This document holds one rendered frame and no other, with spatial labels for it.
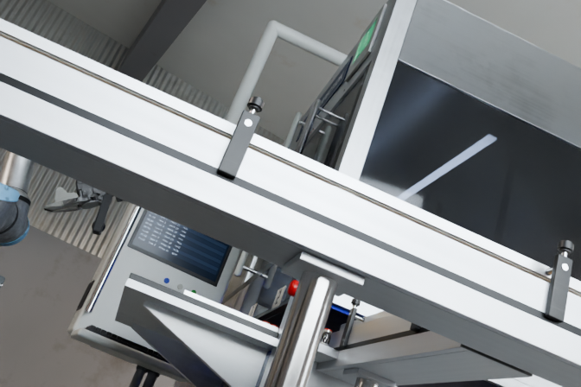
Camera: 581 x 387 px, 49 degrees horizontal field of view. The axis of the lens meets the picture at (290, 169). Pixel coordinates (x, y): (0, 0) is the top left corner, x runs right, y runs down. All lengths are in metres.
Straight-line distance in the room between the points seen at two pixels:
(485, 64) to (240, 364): 1.21
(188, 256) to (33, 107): 1.90
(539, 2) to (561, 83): 1.69
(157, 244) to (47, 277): 2.61
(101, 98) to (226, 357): 1.01
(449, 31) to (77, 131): 1.56
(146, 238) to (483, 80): 1.41
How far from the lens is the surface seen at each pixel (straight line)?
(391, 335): 1.27
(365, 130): 1.86
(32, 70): 0.83
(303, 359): 0.81
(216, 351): 1.69
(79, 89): 0.82
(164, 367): 2.37
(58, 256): 5.20
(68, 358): 5.19
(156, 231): 2.64
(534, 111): 2.20
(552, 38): 4.18
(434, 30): 2.14
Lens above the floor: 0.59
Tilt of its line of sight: 25 degrees up
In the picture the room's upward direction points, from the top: 21 degrees clockwise
